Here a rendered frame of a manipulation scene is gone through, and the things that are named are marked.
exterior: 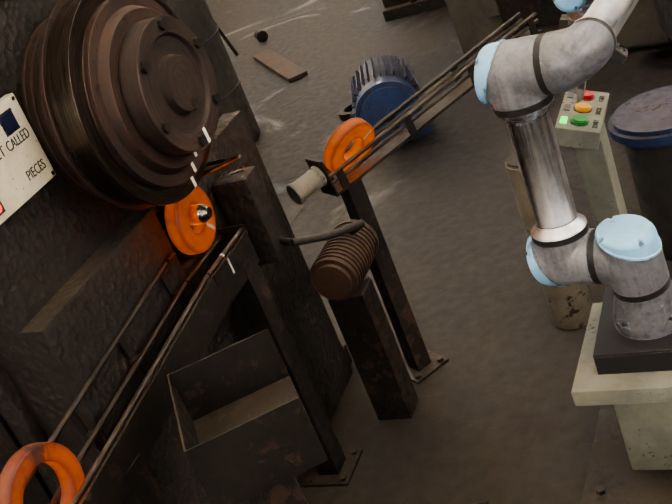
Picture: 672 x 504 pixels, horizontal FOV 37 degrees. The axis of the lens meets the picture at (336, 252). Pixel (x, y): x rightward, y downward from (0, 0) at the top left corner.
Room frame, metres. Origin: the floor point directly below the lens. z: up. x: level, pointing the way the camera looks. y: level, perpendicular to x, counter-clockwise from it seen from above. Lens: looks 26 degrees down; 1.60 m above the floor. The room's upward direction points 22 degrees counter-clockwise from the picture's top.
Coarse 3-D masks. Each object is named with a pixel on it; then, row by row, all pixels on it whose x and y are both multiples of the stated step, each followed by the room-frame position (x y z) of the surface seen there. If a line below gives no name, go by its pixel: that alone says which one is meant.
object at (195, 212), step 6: (198, 204) 2.05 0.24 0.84; (192, 210) 2.04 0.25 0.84; (198, 210) 2.04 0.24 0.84; (204, 210) 2.03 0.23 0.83; (210, 210) 2.05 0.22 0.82; (162, 216) 2.08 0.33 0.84; (192, 216) 2.04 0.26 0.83; (198, 216) 2.03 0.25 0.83; (204, 216) 2.03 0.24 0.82; (210, 216) 2.04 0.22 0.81; (162, 222) 2.08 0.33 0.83; (192, 222) 2.04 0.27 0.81; (198, 222) 2.04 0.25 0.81; (204, 222) 2.04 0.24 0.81
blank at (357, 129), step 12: (348, 120) 2.38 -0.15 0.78; (360, 120) 2.39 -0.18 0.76; (336, 132) 2.36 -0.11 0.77; (348, 132) 2.35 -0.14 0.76; (360, 132) 2.38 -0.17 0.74; (372, 132) 2.41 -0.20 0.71; (336, 144) 2.34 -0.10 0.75; (348, 144) 2.37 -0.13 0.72; (360, 144) 2.41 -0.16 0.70; (324, 156) 2.37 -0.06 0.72; (336, 156) 2.35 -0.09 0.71; (348, 156) 2.41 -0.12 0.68; (360, 156) 2.42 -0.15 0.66
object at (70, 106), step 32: (96, 0) 2.03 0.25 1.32; (160, 0) 2.21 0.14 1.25; (64, 32) 1.95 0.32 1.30; (64, 64) 1.90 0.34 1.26; (64, 96) 1.88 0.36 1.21; (64, 128) 1.88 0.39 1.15; (96, 128) 1.87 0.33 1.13; (96, 160) 1.85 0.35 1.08; (128, 192) 1.88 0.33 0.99; (160, 192) 1.95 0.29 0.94
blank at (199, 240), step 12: (192, 192) 2.08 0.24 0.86; (204, 192) 2.12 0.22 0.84; (180, 204) 2.03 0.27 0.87; (192, 204) 2.07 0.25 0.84; (204, 204) 2.10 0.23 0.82; (168, 216) 2.02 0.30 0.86; (180, 216) 2.01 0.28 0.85; (168, 228) 2.01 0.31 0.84; (180, 228) 2.00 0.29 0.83; (204, 228) 2.07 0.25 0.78; (180, 240) 2.00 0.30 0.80; (192, 240) 2.02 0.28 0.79; (204, 240) 2.05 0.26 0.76; (192, 252) 2.01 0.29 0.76
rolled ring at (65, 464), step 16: (32, 448) 1.45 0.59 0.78; (48, 448) 1.47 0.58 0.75; (64, 448) 1.49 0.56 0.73; (16, 464) 1.41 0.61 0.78; (32, 464) 1.43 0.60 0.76; (48, 464) 1.49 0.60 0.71; (64, 464) 1.48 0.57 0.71; (0, 480) 1.40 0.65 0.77; (16, 480) 1.39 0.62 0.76; (64, 480) 1.48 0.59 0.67; (80, 480) 1.49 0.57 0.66; (0, 496) 1.38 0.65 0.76; (16, 496) 1.38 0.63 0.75; (64, 496) 1.48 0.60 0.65
